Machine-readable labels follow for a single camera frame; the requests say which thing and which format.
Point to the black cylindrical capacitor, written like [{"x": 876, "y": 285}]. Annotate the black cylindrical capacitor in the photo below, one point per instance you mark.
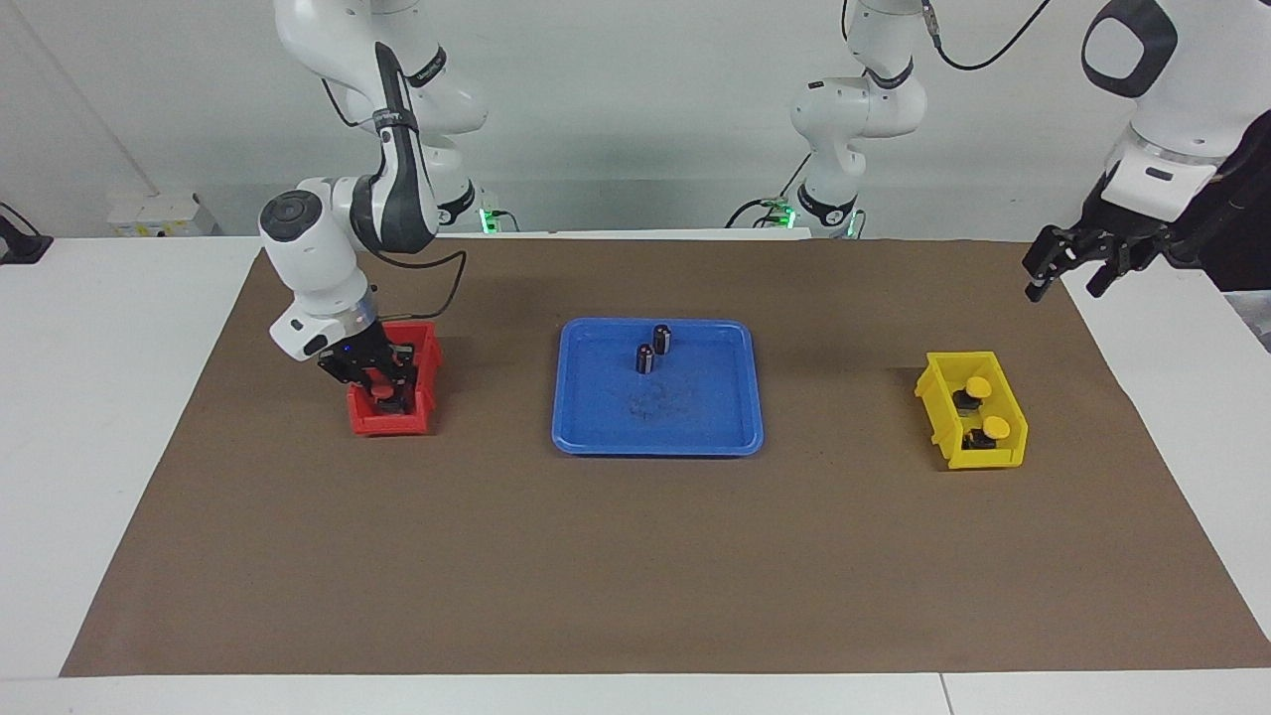
[
  {"x": 644, "y": 359},
  {"x": 662, "y": 340}
]

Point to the brown paper table mat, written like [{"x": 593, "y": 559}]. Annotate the brown paper table mat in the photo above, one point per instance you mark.
[{"x": 635, "y": 556}]

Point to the blue plastic tray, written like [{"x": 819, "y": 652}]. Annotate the blue plastic tray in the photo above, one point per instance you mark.
[{"x": 695, "y": 417}]

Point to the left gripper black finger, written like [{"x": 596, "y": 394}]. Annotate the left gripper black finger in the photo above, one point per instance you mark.
[
  {"x": 1117, "y": 268},
  {"x": 1045, "y": 258}
]

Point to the red mushroom push button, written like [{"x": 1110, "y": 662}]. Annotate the red mushroom push button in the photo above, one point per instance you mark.
[{"x": 380, "y": 394}]

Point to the black mount bracket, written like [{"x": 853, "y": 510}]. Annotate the black mount bracket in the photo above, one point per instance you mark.
[{"x": 22, "y": 246}]

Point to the green lit base connector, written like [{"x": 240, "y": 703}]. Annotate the green lit base connector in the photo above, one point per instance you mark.
[
  {"x": 487, "y": 220},
  {"x": 781, "y": 214}
]

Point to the black equipment stand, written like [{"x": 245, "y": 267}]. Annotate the black equipment stand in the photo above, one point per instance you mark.
[{"x": 1246, "y": 238}]

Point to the yellow plastic parts bin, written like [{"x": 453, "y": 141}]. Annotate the yellow plastic parts bin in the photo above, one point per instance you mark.
[{"x": 993, "y": 459}]

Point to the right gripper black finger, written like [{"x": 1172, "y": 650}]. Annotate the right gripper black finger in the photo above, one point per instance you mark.
[
  {"x": 402, "y": 372},
  {"x": 359, "y": 380}
]

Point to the red plastic parts bin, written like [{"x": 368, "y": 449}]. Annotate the red plastic parts bin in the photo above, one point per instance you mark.
[{"x": 387, "y": 425}]

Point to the yellow mushroom push button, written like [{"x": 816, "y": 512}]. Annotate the yellow mushroom push button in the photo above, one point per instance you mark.
[
  {"x": 996, "y": 427},
  {"x": 978, "y": 385}
]

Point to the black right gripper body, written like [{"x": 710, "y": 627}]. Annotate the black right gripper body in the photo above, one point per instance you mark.
[{"x": 357, "y": 359}]

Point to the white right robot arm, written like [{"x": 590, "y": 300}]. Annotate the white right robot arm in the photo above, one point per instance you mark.
[{"x": 318, "y": 248}]

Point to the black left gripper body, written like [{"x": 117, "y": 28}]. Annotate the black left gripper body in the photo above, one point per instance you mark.
[{"x": 1122, "y": 223}]

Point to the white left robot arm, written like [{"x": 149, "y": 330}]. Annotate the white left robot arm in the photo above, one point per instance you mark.
[{"x": 854, "y": 109}]

